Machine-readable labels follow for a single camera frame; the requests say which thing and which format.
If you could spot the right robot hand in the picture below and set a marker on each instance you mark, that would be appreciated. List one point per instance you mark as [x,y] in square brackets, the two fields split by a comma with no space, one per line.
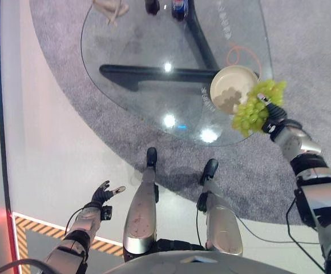
[276,112]

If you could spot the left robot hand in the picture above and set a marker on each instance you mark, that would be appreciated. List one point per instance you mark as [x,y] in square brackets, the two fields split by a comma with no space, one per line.
[100,195]

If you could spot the green grape bunch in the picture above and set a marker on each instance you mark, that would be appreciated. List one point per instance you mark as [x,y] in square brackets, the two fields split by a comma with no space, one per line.
[249,114]

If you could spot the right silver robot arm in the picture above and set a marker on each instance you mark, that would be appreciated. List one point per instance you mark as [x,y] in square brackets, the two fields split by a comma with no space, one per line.
[322,197]

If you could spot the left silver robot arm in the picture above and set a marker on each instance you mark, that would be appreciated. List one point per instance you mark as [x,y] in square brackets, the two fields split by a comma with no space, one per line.
[78,228]

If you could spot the beige round plate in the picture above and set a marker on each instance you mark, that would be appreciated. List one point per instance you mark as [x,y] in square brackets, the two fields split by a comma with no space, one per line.
[231,80]

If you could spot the left silver robot leg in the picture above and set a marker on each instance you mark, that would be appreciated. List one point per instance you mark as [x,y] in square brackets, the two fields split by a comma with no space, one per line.
[141,214]

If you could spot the silver robot leg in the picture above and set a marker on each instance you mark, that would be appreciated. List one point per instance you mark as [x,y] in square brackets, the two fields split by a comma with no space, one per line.
[221,225]
[141,214]

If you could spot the grey carpet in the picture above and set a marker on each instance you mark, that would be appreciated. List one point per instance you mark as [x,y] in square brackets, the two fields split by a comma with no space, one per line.
[296,57]

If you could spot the yellow black hazard tape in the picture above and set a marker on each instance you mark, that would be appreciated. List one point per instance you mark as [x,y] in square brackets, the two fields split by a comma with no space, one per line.
[45,232]

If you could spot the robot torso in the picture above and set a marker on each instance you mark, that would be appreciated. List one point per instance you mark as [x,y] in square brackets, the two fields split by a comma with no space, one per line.
[199,262]

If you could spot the right silver robot leg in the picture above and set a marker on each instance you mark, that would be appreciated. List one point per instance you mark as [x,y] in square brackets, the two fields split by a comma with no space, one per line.
[221,225]

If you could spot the glass table with black base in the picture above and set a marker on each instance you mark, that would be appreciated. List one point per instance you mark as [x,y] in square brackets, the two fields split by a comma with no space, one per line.
[154,72]

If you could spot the blue cola bottle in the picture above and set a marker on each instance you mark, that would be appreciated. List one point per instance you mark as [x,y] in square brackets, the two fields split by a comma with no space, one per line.
[179,7]

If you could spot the dark bottle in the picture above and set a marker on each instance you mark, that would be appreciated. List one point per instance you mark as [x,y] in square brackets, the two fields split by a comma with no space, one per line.
[151,5]

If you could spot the beige wooden figure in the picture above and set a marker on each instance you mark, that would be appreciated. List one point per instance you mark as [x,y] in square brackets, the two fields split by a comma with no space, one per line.
[111,7]

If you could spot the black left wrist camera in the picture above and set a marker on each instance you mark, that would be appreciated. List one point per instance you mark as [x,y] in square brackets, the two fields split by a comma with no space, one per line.
[107,212]

